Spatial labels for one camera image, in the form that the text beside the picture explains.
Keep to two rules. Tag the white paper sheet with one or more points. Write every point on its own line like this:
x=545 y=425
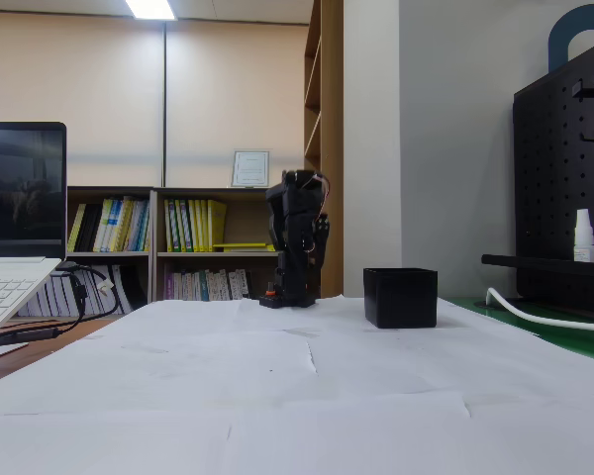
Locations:
x=549 y=435
x=178 y=376
x=282 y=321
x=425 y=356
x=104 y=445
x=178 y=321
x=351 y=440
x=336 y=316

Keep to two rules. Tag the yellow leaning book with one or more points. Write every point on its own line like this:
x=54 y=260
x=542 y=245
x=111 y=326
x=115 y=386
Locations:
x=76 y=232

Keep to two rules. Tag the white small bottle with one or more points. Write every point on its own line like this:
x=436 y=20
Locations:
x=584 y=242

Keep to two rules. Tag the orange black table clamp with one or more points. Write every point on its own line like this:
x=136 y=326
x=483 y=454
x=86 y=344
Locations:
x=269 y=293

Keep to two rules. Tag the purple white book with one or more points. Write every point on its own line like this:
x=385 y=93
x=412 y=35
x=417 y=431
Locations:
x=169 y=287

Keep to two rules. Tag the tall wooden bookshelf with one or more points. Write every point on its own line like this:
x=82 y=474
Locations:
x=331 y=148

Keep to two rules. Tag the ceiling light panel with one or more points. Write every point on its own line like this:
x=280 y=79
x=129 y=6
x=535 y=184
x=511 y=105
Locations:
x=148 y=9

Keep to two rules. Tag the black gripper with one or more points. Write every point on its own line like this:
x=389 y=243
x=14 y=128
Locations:
x=311 y=240

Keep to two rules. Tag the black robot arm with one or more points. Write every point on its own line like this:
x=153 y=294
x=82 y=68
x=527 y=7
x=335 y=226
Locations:
x=302 y=188

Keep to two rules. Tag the black pegboard shelf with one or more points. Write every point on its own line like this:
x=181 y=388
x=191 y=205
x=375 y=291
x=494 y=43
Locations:
x=524 y=262

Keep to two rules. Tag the black book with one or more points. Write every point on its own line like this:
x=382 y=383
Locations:
x=90 y=227

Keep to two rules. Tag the white laptop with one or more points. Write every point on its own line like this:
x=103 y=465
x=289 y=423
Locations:
x=20 y=198

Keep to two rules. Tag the teal spined book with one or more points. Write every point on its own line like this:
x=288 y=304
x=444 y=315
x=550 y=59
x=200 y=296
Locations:
x=204 y=284

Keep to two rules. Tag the framed certificate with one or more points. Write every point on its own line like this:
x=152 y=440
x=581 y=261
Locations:
x=251 y=168

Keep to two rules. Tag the blue arch shaped board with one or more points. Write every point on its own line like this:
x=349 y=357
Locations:
x=557 y=44

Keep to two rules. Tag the white leaning book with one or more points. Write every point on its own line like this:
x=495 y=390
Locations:
x=124 y=282

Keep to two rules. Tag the flat yellow folder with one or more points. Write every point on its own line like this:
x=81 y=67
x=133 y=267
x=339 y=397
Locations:
x=242 y=246

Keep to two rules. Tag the black pegboard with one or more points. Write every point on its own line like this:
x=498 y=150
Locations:
x=544 y=173

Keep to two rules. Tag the black open box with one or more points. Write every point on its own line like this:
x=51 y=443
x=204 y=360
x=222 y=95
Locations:
x=401 y=302

